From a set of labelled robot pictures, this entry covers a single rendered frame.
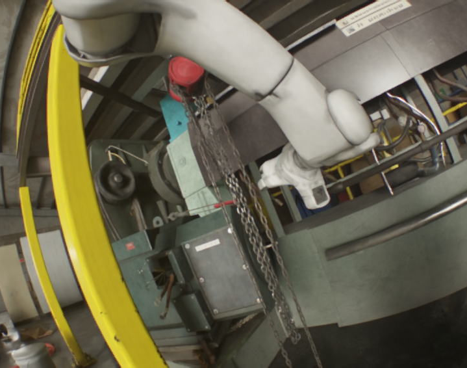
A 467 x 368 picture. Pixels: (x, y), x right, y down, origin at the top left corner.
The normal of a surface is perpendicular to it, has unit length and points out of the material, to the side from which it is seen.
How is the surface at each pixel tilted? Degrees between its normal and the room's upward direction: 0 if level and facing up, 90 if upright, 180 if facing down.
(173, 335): 62
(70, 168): 90
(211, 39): 134
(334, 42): 78
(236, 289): 90
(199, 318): 90
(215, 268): 90
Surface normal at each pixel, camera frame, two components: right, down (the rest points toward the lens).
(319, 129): -0.24, 0.79
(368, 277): -0.53, 0.09
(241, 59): -0.03, 0.66
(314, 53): -0.60, -0.11
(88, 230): 0.76, -0.39
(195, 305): -0.25, -0.05
